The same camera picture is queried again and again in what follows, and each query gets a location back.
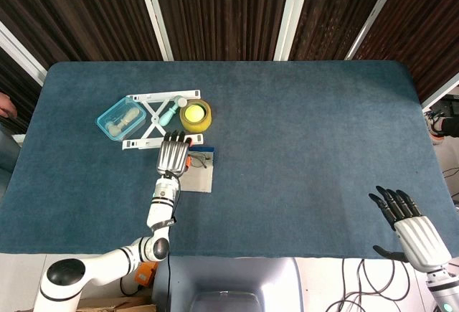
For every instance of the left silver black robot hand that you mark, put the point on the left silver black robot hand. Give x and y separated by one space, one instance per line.
174 158

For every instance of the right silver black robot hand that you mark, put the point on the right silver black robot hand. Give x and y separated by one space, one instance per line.
419 236

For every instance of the black wire-frame eyeglasses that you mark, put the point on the black wire-frame eyeglasses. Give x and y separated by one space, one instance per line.
207 158

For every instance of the white box with eyeglasses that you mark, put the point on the white box with eyeglasses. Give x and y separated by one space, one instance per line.
199 181

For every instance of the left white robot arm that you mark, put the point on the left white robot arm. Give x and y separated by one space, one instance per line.
159 211

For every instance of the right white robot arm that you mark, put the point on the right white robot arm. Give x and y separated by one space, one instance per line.
443 290

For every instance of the person's bare hand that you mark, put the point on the person's bare hand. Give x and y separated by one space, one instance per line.
6 105

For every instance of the white folding laptop stand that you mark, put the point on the white folding laptop stand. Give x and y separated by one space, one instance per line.
157 143

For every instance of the yellow tape roll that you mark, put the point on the yellow tape roll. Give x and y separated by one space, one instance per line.
197 127

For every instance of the yellow green ball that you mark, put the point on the yellow green ball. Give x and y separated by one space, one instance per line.
194 113

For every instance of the beige wooden peg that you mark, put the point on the beige wooden peg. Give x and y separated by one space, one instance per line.
130 116

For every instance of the white plastic piece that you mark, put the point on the white plastic piece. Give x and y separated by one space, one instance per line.
114 131

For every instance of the clear container with teal rim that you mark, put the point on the clear container with teal rim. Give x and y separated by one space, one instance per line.
107 116

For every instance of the blue table cloth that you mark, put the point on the blue table cloth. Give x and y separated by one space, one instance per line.
287 147

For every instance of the black electronic equipment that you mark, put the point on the black electronic equipment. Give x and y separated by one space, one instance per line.
446 122

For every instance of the orange device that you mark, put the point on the orange device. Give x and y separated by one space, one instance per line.
145 274

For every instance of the grey robot torso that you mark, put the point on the grey robot torso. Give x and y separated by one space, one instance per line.
229 279

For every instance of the brown pleated screen panel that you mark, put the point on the brown pleated screen panel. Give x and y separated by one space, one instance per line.
423 28
79 14
222 14
337 7

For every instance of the brown cardboard carton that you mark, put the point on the brown cardboard carton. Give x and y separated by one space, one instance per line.
114 305

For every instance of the white screen post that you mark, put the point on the white screen post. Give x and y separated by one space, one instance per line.
292 14
441 93
21 52
374 14
154 14

